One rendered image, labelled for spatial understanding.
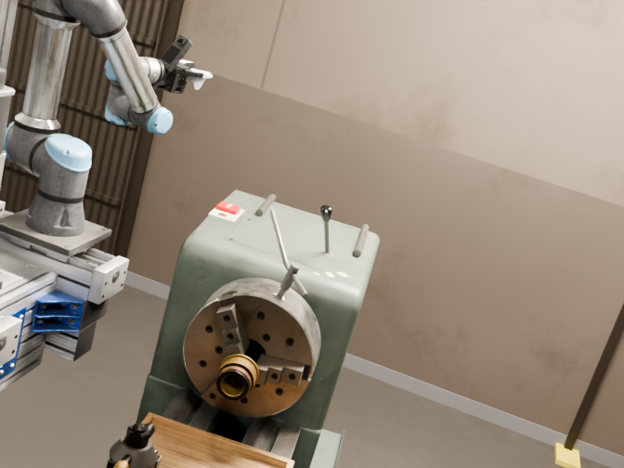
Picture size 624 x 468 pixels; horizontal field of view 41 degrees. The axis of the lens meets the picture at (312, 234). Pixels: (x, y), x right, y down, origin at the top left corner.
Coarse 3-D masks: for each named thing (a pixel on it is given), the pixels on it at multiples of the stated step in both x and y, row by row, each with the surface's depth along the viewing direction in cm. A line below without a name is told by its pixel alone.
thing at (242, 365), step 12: (228, 360) 187; (240, 360) 186; (252, 360) 188; (228, 372) 183; (240, 372) 183; (252, 372) 186; (216, 384) 184; (228, 384) 188; (240, 384) 189; (252, 384) 186; (228, 396) 185; (240, 396) 184
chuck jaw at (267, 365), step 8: (264, 352) 198; (264, 360) 194; (272, 360) 194; (280, 360) 195; (288, 360) 196; (264, 368) 190; (272, 368) 191; (280, 368) 192; (288, 368) 192; (296, 368) 193; (304, 368) 196; (264, 376) 189; (272, 376) 191; (280, 376) 192; (288, 376) 193; (296, 376) 193; (304, 376) 197; (264, 384) 190; (296, 384) 193
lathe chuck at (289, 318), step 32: (224, 288) 203; (256, 288) 198; (192, 320) 197; (256, 320) 195; (288, 320) 194; (192, 352) 200; (288, 352) 196; (256, 384) 200; (288, 384) 198; (256, 416) 201
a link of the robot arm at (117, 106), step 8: (112, 88) 235; (120, 88) 234; (112, 96) 235; (120, 96) 235; (112, 104) 236; (120, 104) 234; (128, 104) 232; (112, 112) 236; (120, 112) 235; (112, 120) 237; (120, 120) 237; (128, 120) 234
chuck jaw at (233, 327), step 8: (224, 296) 197; (232, 296) 195; (224, 304) 195; (232, 304) 194; (216, 312) 192; (224, 312) 191; (232, 312) 191; (224, 320) 192; (232, 320) 191; (240, 320) 195; (224, 328) 192; (232, 328) 192; (240, 328) 193; (224, 336) 191; (232, 336) 190; (240, 336) 192; (232, 344) 190; (240, 344) 190; (248, 344) 195; (224, 352) 189; (232, 352) 189; (240, 352) 189
